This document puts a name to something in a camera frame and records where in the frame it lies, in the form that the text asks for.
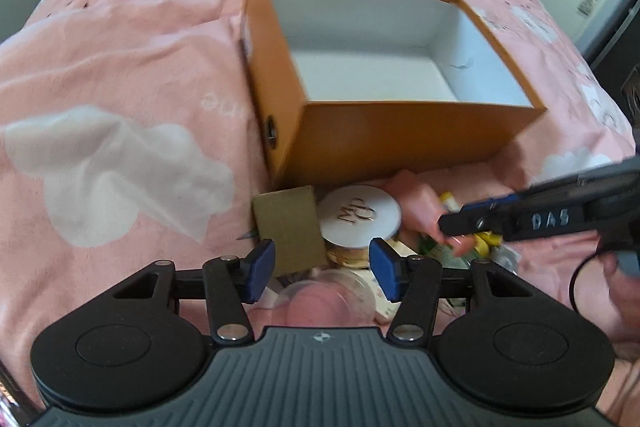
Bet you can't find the green labelled bottle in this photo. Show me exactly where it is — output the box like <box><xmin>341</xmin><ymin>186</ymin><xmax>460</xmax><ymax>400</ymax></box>
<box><xmin>419</xmin><ymin>235</ymin><xmax>471</xmax><ymax>270</ymax></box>

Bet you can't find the yellow capped tube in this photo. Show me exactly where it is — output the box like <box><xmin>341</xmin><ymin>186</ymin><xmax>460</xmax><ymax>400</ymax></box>
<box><xmin>439</xmin><ymin>192</ymin><xmax>502</xmax><ymax>258</ymax></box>

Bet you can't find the pink pump bottle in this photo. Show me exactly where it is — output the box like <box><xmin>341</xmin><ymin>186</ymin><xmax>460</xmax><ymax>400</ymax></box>
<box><xmin>382</xmin><ymin>170</ymin><xmax>475</xmax><ymax>257</ymax></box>

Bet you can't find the clear plastic pink cup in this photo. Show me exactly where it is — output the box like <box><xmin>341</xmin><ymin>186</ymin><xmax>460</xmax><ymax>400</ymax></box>
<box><xmin>271</xmin><ymin>270</ymin><xmax>375</xmax><ymax>327</ymax></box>

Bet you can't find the small brown cardboard box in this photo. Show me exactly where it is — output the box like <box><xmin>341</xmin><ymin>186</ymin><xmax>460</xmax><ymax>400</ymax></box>
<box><xmin>252</xmin><ymin>185</ymin><xmax>326</xmax><ymax>277</ymax></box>

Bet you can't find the round white gold compact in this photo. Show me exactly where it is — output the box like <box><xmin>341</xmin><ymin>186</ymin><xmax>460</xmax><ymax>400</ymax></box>
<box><xmin>317</xmin><ymin>184</ymin><xmax>401</xmax><ymax>269</ymax></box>

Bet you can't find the person right hand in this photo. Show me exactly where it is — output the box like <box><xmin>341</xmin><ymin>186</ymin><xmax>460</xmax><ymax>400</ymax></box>
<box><xmin>598</xmin><ymin>255</ymin><xmax>639</xmax><ymax>426</ymax></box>

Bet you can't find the dark wardrobe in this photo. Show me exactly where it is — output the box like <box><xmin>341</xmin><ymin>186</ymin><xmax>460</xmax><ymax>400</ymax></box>
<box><xmin>577</xmin><ymin>0</ymin><xmax>639</xmax><ymax>140</ymax></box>

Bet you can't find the pink cloud-print bedspread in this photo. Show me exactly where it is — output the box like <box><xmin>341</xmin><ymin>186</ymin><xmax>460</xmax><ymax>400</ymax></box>
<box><xmin>1</xmin><ymin>0</ymin><xmax>634</xmax><ymax>399</ymax></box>

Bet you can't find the orange cardboard box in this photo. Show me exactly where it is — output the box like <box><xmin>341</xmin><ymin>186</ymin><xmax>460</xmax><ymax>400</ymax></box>
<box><xmin>241</xmin><ymin>0</ymin><xmax>544</xmax><ymax>188</ymax></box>

